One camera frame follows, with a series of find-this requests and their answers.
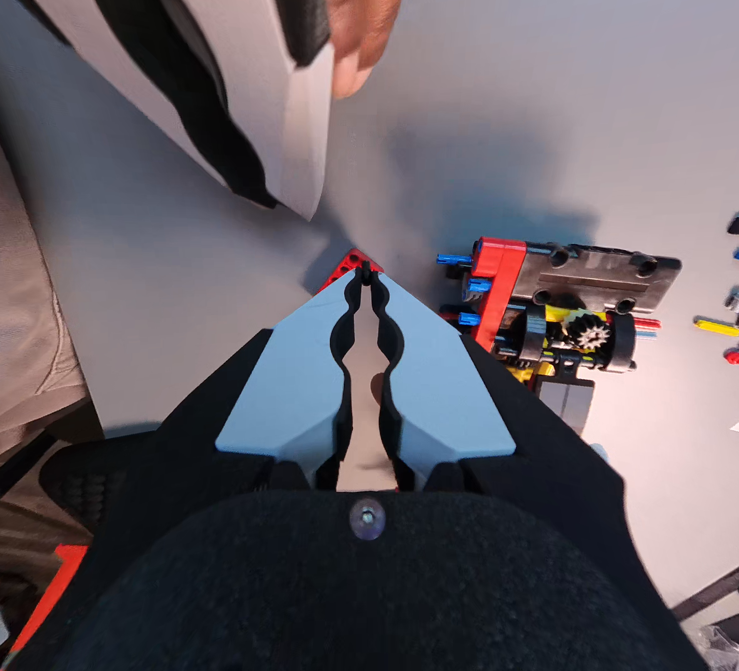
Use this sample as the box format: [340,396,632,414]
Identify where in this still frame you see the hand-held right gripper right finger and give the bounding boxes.
[371,272,517,493]

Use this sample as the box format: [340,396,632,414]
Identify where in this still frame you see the lego car model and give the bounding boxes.
[436,237,683,464]

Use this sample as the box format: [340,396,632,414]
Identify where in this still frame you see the red flat object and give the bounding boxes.
[12,544,89,651]

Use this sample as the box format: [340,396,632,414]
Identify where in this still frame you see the red angled lego beam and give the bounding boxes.
[316,248,385,294]

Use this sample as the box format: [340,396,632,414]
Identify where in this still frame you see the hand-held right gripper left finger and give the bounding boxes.
[215,269,356,491]

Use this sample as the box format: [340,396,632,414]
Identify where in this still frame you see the pile of mixed coloured pieces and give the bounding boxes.
[693,212,739,366]

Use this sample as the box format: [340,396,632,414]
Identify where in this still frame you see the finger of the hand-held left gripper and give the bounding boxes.
[110,0,337,222]
[0,0,278,209]

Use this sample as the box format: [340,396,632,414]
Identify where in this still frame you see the clear plastic bags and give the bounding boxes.
[699,624,739,671]

